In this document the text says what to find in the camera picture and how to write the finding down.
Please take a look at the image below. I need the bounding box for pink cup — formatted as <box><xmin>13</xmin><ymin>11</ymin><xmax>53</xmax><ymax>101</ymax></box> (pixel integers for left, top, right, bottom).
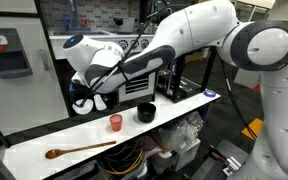
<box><xmin>109</xmin><ymin>113</ymin><xmax>124</xmax><ymax>133</ymax></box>

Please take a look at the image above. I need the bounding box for black bowl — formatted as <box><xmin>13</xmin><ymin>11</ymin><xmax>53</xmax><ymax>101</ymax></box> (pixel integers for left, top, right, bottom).
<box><xmin>136</xmin><ymin>102</ymin><xmax>157</xmax><ymax>124</ymax></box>

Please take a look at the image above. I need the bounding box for white bowl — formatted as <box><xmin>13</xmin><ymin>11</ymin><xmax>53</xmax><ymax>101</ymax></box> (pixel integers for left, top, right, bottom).
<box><xmin>71</xmin><ymin>98</ymin><xmax>94</xmax><ymax>116</ymax></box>

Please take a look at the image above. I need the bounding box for white toy kitchen unit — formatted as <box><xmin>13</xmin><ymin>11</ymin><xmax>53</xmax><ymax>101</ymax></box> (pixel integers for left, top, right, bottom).
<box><xmin>48</xmin><ymin>29</ymin><xmax>159</xmax><ymax>105</ymax></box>

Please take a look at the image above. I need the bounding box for white mug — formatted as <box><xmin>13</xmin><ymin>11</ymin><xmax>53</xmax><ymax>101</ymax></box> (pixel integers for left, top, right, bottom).
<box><xmin>93</xmin><ymin>94</ymin><xmax>108</xmax><ymax>112</ymax></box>

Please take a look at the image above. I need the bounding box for pink pouch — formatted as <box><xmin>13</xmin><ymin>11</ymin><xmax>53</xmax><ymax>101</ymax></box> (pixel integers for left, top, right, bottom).
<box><xmin>139</xmin><ymin>135</ymin><xmax>164</xmax><ymax>158</ymax></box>

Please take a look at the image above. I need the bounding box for clear plastic bag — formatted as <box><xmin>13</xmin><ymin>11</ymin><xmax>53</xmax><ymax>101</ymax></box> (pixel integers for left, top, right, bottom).
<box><xmin>154</xmin><ymin>111</ymin><xmax>205</xmax><ymax>158</ymax></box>

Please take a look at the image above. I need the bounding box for blue tape roll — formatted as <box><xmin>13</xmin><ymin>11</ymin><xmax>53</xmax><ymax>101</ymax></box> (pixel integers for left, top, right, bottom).
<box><xmin>202</xmin><ymin>88</ymin><xmax>218</xmax><ymax>99</ymax></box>

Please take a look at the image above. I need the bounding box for grey toy appliance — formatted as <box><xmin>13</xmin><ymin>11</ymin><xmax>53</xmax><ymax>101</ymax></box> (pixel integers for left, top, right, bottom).
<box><xmin>112</xmin><ymin>16</ymin><xmax>136</xmax><ymax>35</ymax></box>

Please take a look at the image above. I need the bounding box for white plastic bin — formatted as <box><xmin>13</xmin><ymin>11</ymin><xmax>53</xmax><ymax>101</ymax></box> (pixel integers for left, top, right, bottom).
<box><xmin>150</xmin><ymin>138</ymin><xmax>202</xmax><ymax>175</ymax></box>

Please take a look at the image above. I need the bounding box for wooden spoon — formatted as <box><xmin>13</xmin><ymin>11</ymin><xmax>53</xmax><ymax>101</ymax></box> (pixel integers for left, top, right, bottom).
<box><xmin>44</xmin><ymin>140</ymin><xmax>118</xmax><ymax>161</ymax></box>

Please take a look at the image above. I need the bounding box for toy faucet with taps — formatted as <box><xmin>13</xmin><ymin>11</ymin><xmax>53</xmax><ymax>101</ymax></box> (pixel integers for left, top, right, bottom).
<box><xmin>61</xmin><ymin>0</ymin><xmax>92</xmax><ymax>32</ymax></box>

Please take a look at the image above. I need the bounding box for white board panel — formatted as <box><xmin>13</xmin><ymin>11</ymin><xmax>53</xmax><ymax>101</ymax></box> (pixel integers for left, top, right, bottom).
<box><xmin>233</xmin><ymin>67</ymin><xmax>262</xmax><ymax>90</ymax></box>

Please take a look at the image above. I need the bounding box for grey toy refrigerator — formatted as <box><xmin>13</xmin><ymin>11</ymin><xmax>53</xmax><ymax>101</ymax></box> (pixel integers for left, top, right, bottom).
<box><xmin>0</xmin><ymin>0</ymin><xmax>70</xmax><ymax>136</ymax></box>

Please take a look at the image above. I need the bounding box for black printer frame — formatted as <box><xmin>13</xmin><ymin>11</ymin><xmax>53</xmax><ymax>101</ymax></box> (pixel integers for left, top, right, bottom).
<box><xmin>156</xmin><ymin>46</ymin><xmax>218</xmax><ymax>104</ymax></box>

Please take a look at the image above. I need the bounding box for yellow cable bundle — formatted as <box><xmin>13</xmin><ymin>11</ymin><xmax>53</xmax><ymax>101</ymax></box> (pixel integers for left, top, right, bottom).
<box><xmin>98</xmin><ymin>143</ymin><xmax>146</xmax><ymax>176</ymax></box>

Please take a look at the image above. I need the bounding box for clear plastic cable bin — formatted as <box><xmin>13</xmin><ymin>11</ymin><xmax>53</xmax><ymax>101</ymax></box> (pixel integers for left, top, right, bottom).
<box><xmin>96</xmin><ymin>143</ymin><xmax>149</xmax><ymax>180</ymax></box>

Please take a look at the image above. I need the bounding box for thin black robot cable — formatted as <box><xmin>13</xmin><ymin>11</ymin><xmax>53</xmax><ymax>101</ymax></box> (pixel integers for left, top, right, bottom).
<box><xmin>218</xmin><ymin>55</ymin><xmax>258</xmax><ymax>142</ymax></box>

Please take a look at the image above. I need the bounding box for grey metal base plate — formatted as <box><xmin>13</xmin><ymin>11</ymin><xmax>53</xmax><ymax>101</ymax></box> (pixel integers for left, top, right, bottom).
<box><xmin>190</xmin><ymin>139</ymin><xmax>250</xmax><ymax>180</ymax></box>

